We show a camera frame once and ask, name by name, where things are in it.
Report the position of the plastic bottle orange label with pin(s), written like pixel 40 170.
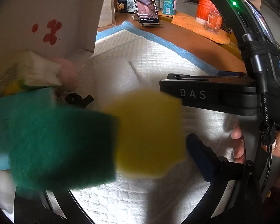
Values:
pixel 211 9

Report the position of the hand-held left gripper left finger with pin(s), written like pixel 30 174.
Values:
pixel 28 210

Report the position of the clear phone stand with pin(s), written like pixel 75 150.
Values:
pixel 154 24

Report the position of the pink plush toy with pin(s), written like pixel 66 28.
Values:
pixel 68 72

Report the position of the green scouring sponge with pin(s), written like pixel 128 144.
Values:
pixel 60 149

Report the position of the white foam block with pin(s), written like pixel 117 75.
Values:
pixel 112 79

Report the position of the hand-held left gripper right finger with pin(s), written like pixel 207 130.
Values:
pixel 200 154

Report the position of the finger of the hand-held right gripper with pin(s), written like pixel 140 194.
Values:
pixel 200 76

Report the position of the tissue pack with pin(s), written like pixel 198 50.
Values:
pixel 37 72

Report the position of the cookie print box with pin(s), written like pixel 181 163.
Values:
pixel 127 5

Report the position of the black smartphone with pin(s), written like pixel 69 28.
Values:
pixel 145 2

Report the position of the white cardboard box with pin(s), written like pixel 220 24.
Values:
pixel 25 9

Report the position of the white absorbent pad blue border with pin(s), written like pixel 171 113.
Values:
pixel 158 58

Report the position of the clear plastic container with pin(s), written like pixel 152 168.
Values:
pixel 107 9

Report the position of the dark blue hair scrunchie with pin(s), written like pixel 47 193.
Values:
pixel 77 99

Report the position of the yellow sponge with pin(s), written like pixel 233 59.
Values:
pixel 149 133

